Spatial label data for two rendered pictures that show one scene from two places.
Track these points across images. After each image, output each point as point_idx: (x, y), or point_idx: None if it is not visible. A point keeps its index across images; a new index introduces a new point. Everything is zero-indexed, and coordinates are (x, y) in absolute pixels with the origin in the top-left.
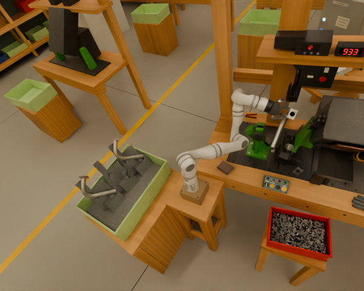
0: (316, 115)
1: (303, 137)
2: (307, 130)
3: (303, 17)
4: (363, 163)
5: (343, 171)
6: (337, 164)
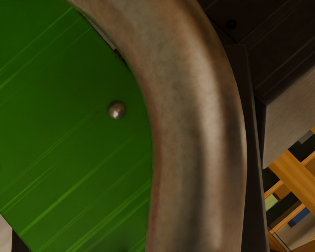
0: (243, 244)
1: (11, 191)
2: (78, 227)
3: None
4: (103, 33)
5: None
6: (5, 230)
